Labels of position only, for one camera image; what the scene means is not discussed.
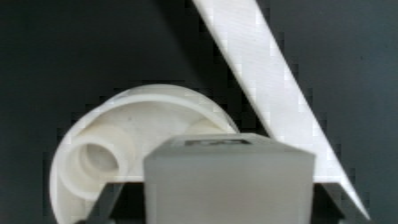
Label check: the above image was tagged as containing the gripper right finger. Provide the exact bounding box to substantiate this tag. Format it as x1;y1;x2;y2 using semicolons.
308;183;362;224

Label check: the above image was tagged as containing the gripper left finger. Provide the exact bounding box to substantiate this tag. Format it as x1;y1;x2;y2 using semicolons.
74;182;145;224

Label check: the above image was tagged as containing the white stool leg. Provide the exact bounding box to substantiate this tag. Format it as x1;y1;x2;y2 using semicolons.
143;134;314;224

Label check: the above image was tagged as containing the white U-shaped fence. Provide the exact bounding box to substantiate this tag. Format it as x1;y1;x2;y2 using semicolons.
104;0;372;221

